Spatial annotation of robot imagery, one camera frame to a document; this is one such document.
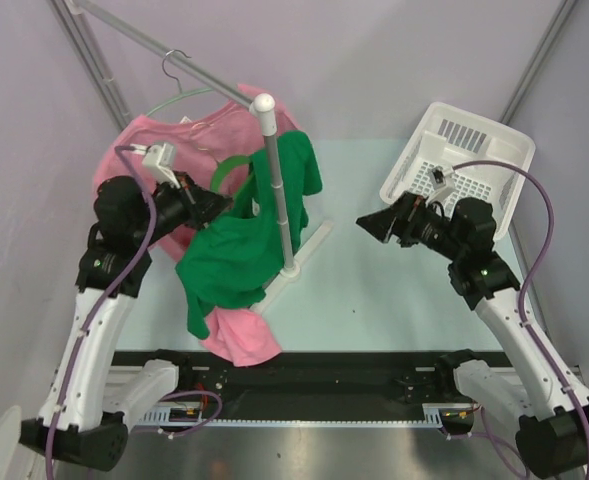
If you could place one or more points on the pink t shirt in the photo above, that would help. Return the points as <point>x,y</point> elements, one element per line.
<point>238,335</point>

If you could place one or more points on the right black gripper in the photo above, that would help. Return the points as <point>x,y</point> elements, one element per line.
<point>412,209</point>

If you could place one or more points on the green t shirt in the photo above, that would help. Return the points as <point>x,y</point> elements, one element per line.
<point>228,264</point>

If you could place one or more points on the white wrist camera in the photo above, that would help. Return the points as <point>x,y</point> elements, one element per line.
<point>443,183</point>
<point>159,162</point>

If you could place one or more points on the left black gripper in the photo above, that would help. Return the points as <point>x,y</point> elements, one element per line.
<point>200,205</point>

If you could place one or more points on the green hanger with gold hook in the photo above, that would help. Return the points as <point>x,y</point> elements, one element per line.
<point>226,167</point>

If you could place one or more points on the light green wire hanger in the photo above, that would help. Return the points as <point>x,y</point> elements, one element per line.
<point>181,92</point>

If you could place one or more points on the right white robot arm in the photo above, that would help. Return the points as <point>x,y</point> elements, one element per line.
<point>548,412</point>

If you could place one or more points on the white plastic basket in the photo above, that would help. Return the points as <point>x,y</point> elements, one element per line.
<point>447,136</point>

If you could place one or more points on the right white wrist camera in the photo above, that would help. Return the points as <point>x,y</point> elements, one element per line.
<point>443,183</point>

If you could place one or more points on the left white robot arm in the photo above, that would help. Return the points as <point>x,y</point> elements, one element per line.
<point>78,423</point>

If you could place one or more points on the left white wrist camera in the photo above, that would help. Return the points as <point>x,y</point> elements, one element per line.
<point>159,162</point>

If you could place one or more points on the white cable duct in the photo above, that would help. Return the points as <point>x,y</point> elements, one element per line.
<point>419,416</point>

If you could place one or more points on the grey clothes rack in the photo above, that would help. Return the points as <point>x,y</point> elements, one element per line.
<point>263,109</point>

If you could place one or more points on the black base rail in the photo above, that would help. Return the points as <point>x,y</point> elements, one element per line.
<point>336,385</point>

